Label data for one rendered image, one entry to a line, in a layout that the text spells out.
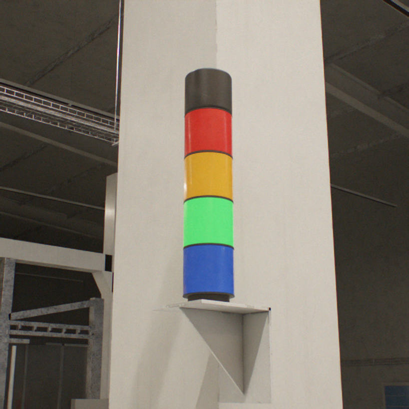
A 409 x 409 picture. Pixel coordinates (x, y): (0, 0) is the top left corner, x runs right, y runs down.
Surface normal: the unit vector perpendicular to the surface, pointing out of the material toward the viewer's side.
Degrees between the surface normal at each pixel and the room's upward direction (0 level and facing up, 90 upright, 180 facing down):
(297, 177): 90
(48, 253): 90
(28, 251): 90
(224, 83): 90
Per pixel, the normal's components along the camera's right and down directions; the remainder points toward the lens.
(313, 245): 0.66, -0.21
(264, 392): -0.75, -0.18
